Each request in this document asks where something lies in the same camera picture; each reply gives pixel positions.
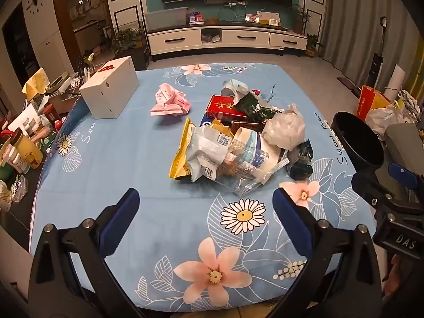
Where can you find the black wall clock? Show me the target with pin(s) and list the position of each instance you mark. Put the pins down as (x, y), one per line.
(37, 0)

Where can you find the person's right hand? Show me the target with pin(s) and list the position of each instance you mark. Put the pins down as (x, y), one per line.
(397, 275)

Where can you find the white yellow flat box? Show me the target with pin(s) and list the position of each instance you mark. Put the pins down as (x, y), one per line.
(268, 18)

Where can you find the small potted plant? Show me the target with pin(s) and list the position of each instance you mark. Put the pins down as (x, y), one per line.
(312, 46)

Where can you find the pink wrapper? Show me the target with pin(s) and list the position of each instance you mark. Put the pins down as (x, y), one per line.
(169, 101)

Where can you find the tall potted plant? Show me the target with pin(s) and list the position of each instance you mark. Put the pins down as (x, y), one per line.
(300, 20)

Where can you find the gold snack bag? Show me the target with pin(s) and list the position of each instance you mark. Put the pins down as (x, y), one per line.
(180, 159)

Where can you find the black trash bin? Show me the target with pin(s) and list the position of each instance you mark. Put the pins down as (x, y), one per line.
(356, 139)

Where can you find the white cardboard box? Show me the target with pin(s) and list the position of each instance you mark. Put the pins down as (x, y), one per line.
(106, 87)

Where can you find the white television cabinet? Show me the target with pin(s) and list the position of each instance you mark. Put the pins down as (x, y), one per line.
(232, 38)

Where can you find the green snack packet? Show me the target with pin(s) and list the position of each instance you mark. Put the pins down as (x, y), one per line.
(299, 162)
(255, 109)

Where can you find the brown snack packet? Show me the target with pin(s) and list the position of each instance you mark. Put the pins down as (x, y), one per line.
(246, 127)

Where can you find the translucent storage bin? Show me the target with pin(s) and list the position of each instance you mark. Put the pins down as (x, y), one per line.
(165, 18)

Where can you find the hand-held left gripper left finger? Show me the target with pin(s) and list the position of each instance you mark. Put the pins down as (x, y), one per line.
(123, 217)

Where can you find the blue checkered cloth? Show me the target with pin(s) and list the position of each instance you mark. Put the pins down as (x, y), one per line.
(265, 92)

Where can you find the blue floral tablecloth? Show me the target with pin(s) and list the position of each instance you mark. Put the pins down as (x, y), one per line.
(132, 159)

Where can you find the upright vacuum cleaner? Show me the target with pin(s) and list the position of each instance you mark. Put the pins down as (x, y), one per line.
(377, 59)

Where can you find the orange shopping bag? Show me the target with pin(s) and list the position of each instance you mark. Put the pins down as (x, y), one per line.
(372, 101)

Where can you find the white barcode plastic wrapper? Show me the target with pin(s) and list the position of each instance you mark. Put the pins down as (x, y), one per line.
(205, 142)

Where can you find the cluster of green houseplants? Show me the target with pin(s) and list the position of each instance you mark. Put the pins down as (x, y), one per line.
(127, 39)

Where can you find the yellow cloth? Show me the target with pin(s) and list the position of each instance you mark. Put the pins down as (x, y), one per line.
(34, 82)

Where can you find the white blue printed bag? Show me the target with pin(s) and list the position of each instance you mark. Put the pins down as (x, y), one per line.
(251, 145)

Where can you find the clear plastic wrapper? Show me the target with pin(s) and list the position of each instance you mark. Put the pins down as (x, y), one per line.
(241, 185)

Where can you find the blue white medicine box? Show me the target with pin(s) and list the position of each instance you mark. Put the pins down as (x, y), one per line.
(207, 121)

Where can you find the red cardboard box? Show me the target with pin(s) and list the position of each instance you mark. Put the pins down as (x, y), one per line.
(220, 107)

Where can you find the red blue desk gadget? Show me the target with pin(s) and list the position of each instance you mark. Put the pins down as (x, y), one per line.
(195, 19)

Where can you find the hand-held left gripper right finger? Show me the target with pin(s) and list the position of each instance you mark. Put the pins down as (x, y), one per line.
(291, 222)

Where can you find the white plastic shopping bag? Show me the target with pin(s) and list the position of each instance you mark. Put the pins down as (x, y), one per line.
(386, 117)

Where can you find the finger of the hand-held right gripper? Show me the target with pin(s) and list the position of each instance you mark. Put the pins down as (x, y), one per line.
(371, 188)
(402, 173)

